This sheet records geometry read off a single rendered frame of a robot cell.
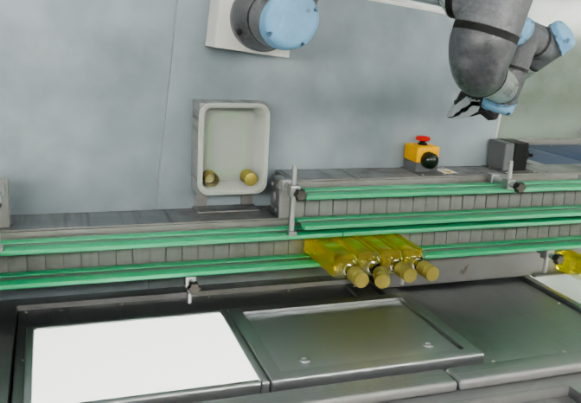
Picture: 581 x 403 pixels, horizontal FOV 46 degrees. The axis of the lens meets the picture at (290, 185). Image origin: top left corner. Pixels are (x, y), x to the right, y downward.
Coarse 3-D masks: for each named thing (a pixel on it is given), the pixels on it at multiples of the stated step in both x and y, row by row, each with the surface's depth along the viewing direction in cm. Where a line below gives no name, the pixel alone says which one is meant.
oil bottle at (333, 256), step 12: (312, 240) 165; (324, 240) 162; (336, 240) 163; (312, 252) 165; (324, 252) 158; (336, 252) 155; (348, 252) 155; (324, 264) 158; (336, 264) 152; (336, 276) 152
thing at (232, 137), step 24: (216, 120) 167; (240, 120) 169; (264, 120) 164; (216, 144) 168; (240, 144) 170; (264, 144) 165; (216, 168) 170; (240, 168) 172; (264, 168) 166; (216, 192) 164; (240, 192) 166
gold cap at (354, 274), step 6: (348, 270) 148; (354, 270) 147; (360, 270) 147; (348, 276) 148; (354, 276) 145; (360, 276) 145; (366, 276) 145; (354, 282) 145; (360, 282) 145; (366, 282) 146
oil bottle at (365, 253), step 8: (344, 240) 162; (352, 240) 163; (360, 240) 163; (352, 248) 158; (360, 248) 157; (368, 248) 158; (360, 256) 154; (368, 256) 153; (376, 256) 154; (360, 264) 154; (368, 272) 154
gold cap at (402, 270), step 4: (400, 264) 152; (404, 264) 151; (396, 268) 152; (400, 268) 151; (404, 268) 150; (408, 268) 149; (412, 268) 149; (396, 272) 152; (400, 272) 150; (404, 272) 149; (408, 272) 149; (412, 272) 149; (416, 272) 150; (400, 276) 150; (404, 276) 149; (408, 276) 149; (412, 276) 149; (416, 276) 150; (408, 280) 149; (412, 280) 150
